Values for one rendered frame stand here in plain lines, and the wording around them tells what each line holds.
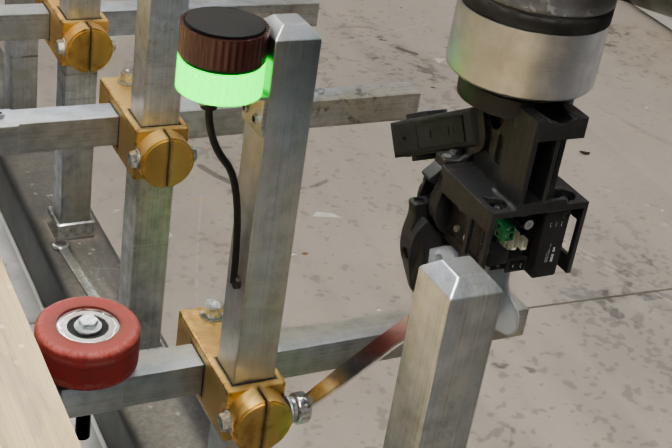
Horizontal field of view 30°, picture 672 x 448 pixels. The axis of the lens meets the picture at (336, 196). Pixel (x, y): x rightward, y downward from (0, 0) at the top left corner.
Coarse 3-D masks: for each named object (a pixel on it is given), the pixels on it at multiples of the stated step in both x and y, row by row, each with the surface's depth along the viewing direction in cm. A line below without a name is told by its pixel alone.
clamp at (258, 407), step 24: (192, 312) 105; (192, 336) 103; (216, 336) 103; (216, 360) 100; (216, 384) 99; (240, 384) 98; (264, 384) 98; (216, 408) 100; (240, 408) 97; (264, 408) 97; (288, 408) 98; (240, 432) 97; (264, 432) 98
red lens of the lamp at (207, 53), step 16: (192, 32) 81; (192, 48) 82; (208, 48) 81; (224, 48) 81; (240, 48) 81; (256, 48) 82; (192, 64) 82; (208, 64) 82; (224, 64) 82; (240, 64) 82; (256, 64) 83
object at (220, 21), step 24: (192, 24) 82; (216, 24) 83; (240, 24) 83; (264, 24) 84; (216, 72) 82; (240, 72) 83; (264, 96) 86; (264, 120) 87; (216, 144) 88; (240, 216) 91
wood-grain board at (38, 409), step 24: (0, 264) 102; (0, 288) 100; (0, 312) 97; (0, 336) 94; (24, 336) 95; (0, 360) 92; (24, 360) 92; (0, 384) 89; (24, 384) 90; (48, 384) 90; (0, 408) 87; (24, 408) 87; (48, 408) 88; (0, 432) 85; (24, 432) 85; (48, 432) 86; (72, 432) 86
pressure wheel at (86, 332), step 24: (48, 312) 97; (72, 312) 97; (96, 312) 98; (120, 312) 98; (48, 336) 94; (72, 336) 95; (96, 336) 95; (120, 336) 95; (48, 360) 94; (72, 360) 93; (96, 360) 93; (120, 360) 94; (72, 384) 94; (96, 384) 94
